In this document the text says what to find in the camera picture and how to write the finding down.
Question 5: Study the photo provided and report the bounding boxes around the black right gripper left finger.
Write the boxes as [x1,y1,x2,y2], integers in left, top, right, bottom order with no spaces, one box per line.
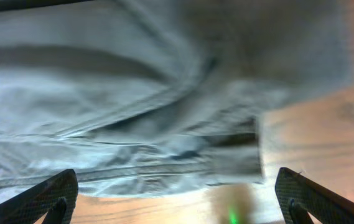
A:
[0,169,78,224]

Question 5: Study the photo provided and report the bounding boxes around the grey shorts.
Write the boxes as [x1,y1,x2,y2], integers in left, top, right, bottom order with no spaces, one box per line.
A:
[0,0,353,203]

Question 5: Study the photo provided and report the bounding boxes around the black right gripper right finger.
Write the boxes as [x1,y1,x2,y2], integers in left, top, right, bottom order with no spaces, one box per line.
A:
[274,167,354,224]

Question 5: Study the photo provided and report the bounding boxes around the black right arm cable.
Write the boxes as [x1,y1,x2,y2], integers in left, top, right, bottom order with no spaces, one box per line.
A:
[0,0,93,14]

